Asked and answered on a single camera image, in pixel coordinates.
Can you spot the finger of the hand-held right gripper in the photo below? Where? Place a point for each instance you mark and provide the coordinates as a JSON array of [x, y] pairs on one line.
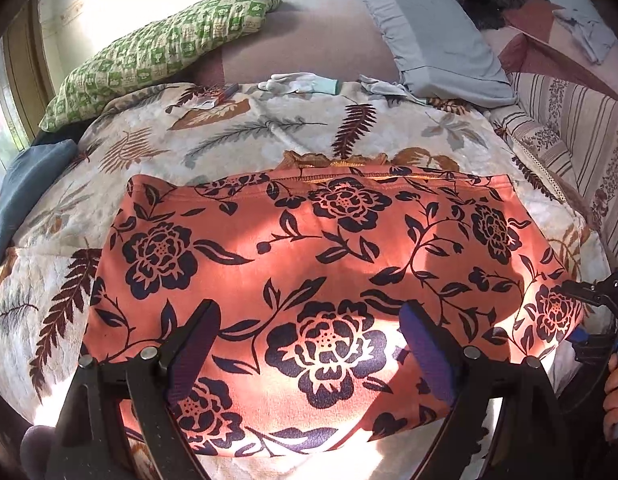
[[589, 292], [594, 347]]

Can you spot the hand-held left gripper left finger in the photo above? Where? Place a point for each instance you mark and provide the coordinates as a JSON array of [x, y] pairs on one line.
[[191, 355]]

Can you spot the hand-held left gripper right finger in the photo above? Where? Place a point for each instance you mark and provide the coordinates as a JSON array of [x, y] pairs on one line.
[[430, 355]]

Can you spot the orange floral shirt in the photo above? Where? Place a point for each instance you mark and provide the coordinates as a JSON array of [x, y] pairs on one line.
[[314, 260]]

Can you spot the person's right hand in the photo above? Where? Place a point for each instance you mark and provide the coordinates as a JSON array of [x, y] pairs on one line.
[[616, 400]]

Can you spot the striped floral blanket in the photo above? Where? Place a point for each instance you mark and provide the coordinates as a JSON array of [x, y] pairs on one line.
[[579, 130]]

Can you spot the leaf-print quilt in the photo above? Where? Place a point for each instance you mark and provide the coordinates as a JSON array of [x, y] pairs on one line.
[[139, 130]]

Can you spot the blue folded cloth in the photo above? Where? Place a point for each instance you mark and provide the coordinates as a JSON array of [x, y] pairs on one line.
[[24, 195]]

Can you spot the pink and brown blanket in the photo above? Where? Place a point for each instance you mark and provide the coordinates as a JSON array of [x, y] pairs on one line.
[[544, 45]]

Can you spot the small printed packet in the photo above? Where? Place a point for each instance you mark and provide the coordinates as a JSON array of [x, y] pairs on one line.
[[214, 97]]

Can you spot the white crumpled cloth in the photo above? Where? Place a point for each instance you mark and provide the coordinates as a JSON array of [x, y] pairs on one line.
[[586, 32]]

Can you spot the stained glass window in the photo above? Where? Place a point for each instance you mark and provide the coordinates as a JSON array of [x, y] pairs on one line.
[[1, 120]]

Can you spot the green checked pillow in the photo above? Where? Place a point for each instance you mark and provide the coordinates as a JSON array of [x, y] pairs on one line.
[[154, 55]]

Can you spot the grey ruffled pillow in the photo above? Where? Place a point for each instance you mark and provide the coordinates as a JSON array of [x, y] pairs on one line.
[[429, 35]]

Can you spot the pink bedsheet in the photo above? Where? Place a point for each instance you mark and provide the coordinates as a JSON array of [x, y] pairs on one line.
[[314, 45]]

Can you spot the wooden window frame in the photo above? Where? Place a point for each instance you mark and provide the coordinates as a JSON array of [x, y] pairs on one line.
[[26, 60]]

